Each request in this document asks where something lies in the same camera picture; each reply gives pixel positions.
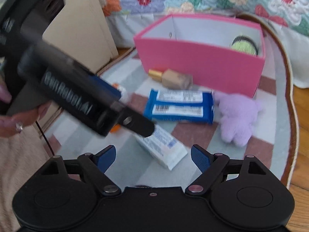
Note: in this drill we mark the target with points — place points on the person's left hand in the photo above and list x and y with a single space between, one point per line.
14 123

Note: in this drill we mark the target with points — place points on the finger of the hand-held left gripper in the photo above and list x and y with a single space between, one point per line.
106 87
131 121

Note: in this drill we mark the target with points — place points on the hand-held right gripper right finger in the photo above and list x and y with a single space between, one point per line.
200 158

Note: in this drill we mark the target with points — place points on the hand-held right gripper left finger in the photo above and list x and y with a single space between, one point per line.
108 158

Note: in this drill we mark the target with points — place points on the blue snack packet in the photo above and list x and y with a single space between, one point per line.
178 103

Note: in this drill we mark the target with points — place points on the white bed skirt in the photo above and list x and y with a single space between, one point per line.
299 60

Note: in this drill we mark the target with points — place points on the green jar with black lid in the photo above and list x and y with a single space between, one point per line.
243 46

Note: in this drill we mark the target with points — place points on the striped round rug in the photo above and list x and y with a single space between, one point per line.
270 137

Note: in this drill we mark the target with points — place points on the white toothpaste tube box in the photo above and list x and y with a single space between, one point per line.
164 149

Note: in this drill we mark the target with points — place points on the pink cardboard box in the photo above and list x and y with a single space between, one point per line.
193 62

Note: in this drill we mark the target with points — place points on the purple plush toy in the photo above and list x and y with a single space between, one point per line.
236 120

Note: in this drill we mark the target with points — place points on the beige foundation bottle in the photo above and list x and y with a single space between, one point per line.
176 78

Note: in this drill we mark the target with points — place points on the beige cardboard box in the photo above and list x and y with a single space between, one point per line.
84 29

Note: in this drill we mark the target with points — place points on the beige blanket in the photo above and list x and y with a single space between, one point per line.
19 162

